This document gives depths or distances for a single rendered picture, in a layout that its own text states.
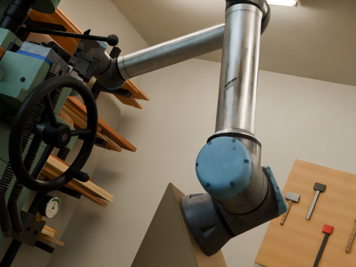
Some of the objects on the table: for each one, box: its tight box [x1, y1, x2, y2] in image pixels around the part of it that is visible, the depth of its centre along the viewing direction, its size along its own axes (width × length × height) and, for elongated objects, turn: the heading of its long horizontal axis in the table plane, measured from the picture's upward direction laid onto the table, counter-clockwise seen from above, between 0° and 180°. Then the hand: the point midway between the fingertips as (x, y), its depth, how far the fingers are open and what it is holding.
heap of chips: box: [58, 110, 74, 128], centre depth 170 cm, size 9×14×4 cm, turn 122°
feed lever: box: [15, 23, 119, 47], centre depth 171 cm, size 36×5×32 cm
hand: (76, 50), depth 161 cm, fingers open, 14 cm apart
